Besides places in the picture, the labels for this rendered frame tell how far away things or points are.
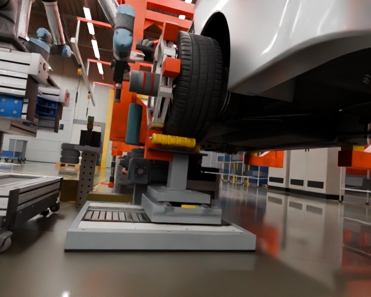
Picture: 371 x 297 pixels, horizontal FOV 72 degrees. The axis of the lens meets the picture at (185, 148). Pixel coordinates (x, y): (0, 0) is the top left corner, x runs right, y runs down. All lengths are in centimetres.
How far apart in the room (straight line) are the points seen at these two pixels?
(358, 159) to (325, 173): 307
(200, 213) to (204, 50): 84
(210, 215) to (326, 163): 482
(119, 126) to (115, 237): 100
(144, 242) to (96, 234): 19
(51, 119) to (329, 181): 533
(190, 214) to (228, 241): 22
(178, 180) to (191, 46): 75
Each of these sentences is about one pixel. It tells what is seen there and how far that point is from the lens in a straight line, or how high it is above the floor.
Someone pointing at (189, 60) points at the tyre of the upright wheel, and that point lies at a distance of 137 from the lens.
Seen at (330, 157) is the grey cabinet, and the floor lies 86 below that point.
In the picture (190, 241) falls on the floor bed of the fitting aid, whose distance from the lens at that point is 119.
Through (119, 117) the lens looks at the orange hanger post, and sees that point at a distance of 194.
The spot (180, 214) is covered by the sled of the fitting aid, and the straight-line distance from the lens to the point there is 131.
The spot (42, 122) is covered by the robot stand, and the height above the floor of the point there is 55.
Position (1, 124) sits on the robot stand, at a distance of 138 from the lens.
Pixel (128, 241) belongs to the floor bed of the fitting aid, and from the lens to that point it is 114.
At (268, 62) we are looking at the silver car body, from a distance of 98.
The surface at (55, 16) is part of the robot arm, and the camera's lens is 207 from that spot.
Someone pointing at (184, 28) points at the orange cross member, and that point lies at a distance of 458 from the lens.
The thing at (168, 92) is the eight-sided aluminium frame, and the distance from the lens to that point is 134.
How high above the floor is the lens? 36
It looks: 4 degrees up
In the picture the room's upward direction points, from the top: 5 degrees clockwise
